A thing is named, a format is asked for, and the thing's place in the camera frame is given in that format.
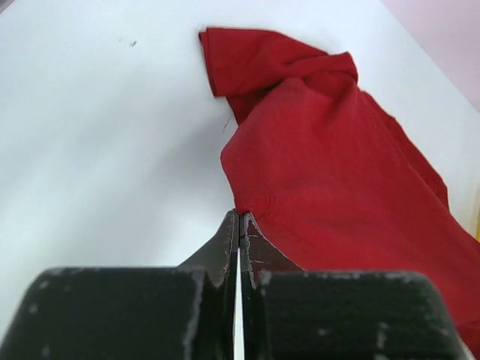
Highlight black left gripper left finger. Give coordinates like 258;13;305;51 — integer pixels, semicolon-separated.
1;211;239;360

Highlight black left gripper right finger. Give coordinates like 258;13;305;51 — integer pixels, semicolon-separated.
239;214;473;359

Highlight red t shirt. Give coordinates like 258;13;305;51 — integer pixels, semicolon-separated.
199;28;479;356

